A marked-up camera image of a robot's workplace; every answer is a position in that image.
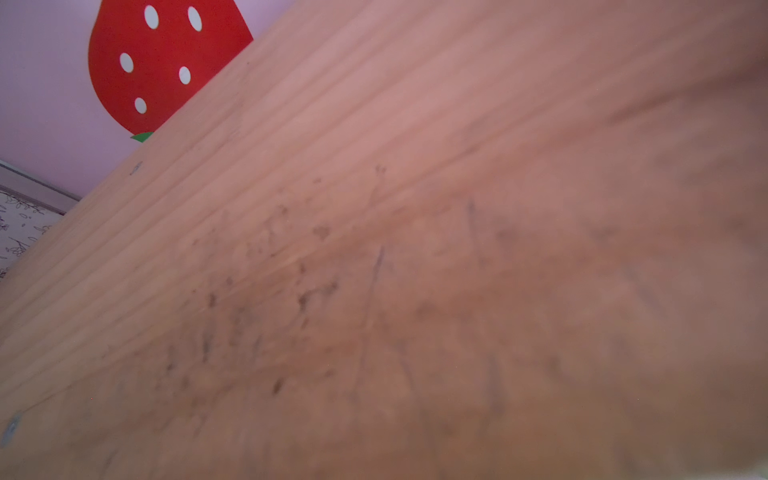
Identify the wooden two-tier shelf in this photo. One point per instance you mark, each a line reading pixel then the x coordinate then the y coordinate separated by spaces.
pixel 419 240

